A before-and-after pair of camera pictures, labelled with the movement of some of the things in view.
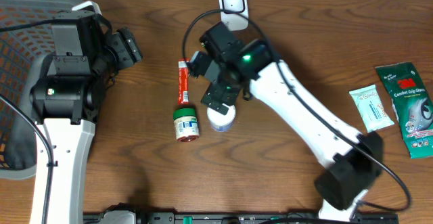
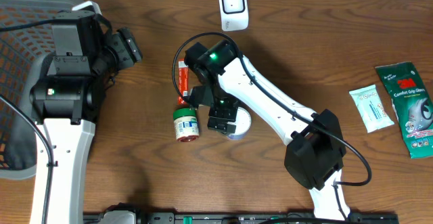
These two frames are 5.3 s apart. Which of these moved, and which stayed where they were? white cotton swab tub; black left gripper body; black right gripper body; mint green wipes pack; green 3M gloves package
Moved: white cotton swab tub; black right gripper body
Stayed: mint green wipes pack; green 3M gloves package; black left gripper body
